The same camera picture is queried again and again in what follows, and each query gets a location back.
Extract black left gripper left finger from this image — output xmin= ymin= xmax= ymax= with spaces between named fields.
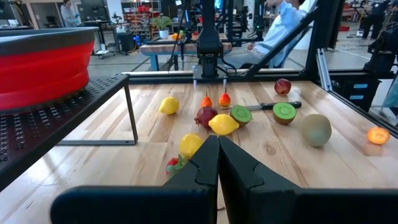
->
xmin=51 ymin=135 xmax=220 ymax=224

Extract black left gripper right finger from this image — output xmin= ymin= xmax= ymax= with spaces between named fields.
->
xmin=218 ymin=136 xmax=398 ymax=224

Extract red toy strawberry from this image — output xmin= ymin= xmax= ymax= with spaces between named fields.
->
xmin=165 ymin=154 xmax=189 ymax=178

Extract yellow toy lemon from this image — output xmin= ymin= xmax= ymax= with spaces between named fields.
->
xmin=208 ymin=113 xmax=240 ymax=136
xmin=159 ymin=96 xmax=180 ymax=115
xmin=178 ymin=133 xmax=204 ymax=158

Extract dark red toy pomegranate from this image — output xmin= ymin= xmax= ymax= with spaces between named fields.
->
xmin=194 ymin=106 xmax=218 ymax=129

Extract black-handled kitchen knife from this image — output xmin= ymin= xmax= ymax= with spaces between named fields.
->
xmin=220 ymin=101 xmax=302 ymax=111

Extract red collapsible colander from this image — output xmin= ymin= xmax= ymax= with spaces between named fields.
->
xmin=0 ymin=27 xmax=100 ymax=111

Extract brown whole toy kiwi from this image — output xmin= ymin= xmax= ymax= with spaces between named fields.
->
xmin=301 ymin=113 xmax=333 ymax=147

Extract green lime slice upper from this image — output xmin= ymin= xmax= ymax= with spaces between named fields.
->
xmin=229 ymin=105 xmax=253 ymax=128

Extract green toy kiwi half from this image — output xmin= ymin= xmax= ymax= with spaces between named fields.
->
xmin=272 ymin=101 xmax=297 ymax=126

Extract red toy apple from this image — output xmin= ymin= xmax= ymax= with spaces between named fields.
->
xmin=274 ymin=78 xmax=292 ymax=96

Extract small orange toy pear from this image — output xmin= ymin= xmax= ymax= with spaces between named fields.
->
xmin=366 ymin=126 xmax=391 ymax=146

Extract black box blue labels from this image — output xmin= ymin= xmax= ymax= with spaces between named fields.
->
xmin=329 ymin=77 xmax=382 ymax=113

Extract silver aluminium extrusion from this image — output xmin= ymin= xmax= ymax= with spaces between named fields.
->
xmin=316 ymin=48 xmax=334 ymax=93

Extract wooden workbench blue legs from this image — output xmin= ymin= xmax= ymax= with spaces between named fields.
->
xmin=139 ymin=32 xmax=233 ymax=72

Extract black perforated metal shelf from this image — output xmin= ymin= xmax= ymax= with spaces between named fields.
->
xmin=0 ymin=73 xmax=140 ymax=191

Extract potted plant white pot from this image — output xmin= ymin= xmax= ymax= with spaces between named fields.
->
xmin=152 ymin=14 xmax=174 ymax=40

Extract black equipment box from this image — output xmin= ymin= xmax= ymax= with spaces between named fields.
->
xmin=116 ymin=30 xmax=135 ymax=54

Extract person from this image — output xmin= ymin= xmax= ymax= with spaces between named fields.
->
xmin=60 ymin=0 xmax=81 ymax=28
xmin=223 ymin=0 xmax=313 ymax=69

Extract storage shelving rack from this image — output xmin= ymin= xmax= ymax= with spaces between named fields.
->
xmin=122 ymin=1 xmax=162 ymax=41

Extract black background robot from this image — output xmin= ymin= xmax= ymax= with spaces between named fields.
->
xmin=363 ymin=21 xmax=398 ymax=75

